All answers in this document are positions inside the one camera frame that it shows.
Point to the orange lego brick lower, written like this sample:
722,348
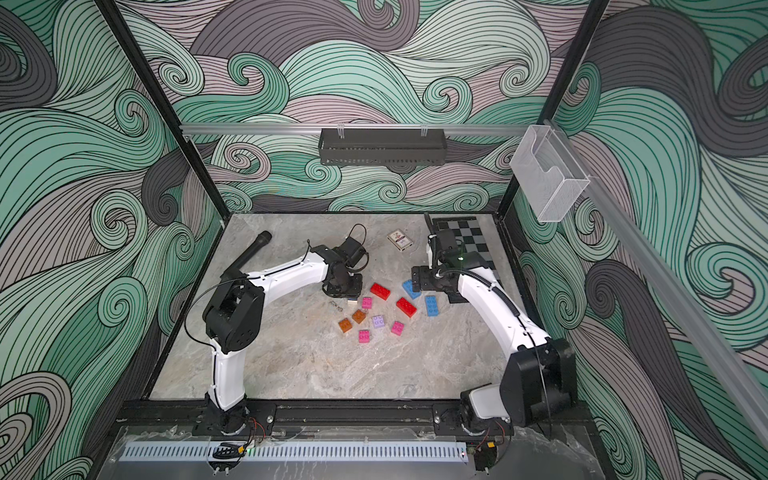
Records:
345,325

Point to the clear plastic wall bin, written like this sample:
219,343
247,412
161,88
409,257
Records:
548,171

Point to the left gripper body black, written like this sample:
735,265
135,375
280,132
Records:
348,288

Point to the light blue lego brick upper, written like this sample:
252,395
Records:
408,287

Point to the light blue lego brick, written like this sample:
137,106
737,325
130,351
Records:
408,287
431,305

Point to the aluminium rail back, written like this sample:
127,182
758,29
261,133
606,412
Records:
273,128

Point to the black microphone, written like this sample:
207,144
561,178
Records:
234,270

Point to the red lego brick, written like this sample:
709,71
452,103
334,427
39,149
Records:
380,291
406,307

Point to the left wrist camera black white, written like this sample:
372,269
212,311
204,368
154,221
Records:
351,252

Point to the light blue lego brick right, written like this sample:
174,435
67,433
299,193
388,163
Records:
431,305

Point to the white slotted cable duct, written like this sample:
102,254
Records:
302,451

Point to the orange lego brick upper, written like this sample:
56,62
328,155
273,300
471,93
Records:
359,316

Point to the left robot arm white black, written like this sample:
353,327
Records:
233,315

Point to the black grey chessboard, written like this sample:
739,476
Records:
474,240

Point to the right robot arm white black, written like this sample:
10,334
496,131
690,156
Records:
540,377

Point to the black wall tray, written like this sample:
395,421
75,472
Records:
400,149

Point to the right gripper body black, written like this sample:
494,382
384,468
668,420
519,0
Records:
429,281

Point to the orange lego brick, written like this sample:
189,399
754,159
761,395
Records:
345,325
359,316

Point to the playing card box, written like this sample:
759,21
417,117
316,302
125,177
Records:
400,240

